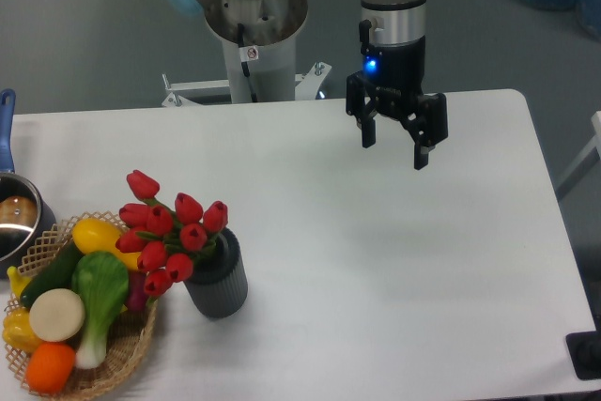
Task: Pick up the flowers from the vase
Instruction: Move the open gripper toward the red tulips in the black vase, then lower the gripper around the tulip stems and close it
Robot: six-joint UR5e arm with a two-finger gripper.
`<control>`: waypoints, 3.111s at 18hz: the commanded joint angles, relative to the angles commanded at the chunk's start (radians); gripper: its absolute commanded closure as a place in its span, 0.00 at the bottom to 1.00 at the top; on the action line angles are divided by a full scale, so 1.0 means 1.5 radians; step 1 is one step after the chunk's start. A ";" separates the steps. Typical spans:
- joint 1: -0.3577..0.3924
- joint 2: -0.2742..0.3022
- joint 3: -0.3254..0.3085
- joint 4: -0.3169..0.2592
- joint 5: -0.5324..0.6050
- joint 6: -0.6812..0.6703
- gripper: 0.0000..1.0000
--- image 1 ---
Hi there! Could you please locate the yellow banana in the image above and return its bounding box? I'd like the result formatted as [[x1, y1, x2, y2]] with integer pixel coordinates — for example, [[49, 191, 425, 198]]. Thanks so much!
[[7, 266, 32, 299]]

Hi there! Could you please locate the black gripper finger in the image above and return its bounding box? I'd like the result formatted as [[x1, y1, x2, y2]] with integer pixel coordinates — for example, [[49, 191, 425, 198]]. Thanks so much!
[[401, 93, 448, 170], [346, 71, 376, 147]]

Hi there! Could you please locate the dark green cucumber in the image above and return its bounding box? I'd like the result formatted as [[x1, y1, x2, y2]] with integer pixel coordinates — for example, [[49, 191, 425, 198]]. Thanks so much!
[[20, 241, 84, 309]]

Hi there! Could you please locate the yellow squash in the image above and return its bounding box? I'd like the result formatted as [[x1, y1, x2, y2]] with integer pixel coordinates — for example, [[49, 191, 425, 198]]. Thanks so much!
[[71, 218, 139, 271]]

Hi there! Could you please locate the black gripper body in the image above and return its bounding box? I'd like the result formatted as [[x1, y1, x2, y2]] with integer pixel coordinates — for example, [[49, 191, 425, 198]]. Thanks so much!
[[359, 19, 425, 120]]

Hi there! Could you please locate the orange fruit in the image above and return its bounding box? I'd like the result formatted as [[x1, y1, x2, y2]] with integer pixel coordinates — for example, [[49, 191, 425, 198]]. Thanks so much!
[[25, 342, 75, 394]]

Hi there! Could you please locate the white furniture leg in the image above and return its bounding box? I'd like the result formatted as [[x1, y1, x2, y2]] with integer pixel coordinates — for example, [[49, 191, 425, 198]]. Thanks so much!
[[555, 111, 600, 202]]

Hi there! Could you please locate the yellow bell pepper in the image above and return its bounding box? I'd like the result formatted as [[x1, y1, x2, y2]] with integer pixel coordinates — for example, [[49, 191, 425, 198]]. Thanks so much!
[[2, 307, 43, 353]]

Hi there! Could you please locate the red tulip bouquet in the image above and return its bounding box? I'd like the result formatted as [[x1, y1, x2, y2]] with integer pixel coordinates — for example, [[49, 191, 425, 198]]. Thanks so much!
[[116, 170, 229, 301]]

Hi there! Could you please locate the green bok choy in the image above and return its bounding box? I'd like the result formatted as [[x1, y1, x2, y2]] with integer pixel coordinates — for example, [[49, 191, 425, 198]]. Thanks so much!
[[71, 251, 129, 370]]

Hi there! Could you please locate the woven wicker basket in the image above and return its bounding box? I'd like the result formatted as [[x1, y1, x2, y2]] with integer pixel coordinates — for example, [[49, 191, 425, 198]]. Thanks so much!
[[1, 212, 157, 400]]

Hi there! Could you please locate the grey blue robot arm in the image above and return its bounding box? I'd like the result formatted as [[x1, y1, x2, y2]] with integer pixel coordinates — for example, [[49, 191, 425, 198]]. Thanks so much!
[[168, 0, 448, 169]]

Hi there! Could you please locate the purple red radish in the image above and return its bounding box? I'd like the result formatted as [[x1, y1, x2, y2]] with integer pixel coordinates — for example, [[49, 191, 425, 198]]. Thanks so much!
[[124, 271, 148, 312]]

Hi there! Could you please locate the black device at table edge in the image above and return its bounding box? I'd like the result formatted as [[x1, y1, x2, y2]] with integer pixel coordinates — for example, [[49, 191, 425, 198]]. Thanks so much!
[[565, 332, 600, 380]]

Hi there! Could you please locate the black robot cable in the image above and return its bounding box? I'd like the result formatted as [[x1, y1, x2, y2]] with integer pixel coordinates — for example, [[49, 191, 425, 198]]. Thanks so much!
[[236, 23, 258, 103]]

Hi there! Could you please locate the blue handled saucepan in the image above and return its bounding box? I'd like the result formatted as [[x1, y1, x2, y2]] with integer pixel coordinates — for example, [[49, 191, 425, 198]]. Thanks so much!
[[1, 88, 55, 280]]

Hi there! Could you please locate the dark grey ribbed vase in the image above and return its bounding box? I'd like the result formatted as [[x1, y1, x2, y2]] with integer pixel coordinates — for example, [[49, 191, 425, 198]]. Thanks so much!
[[184, 228, 248, 319]]

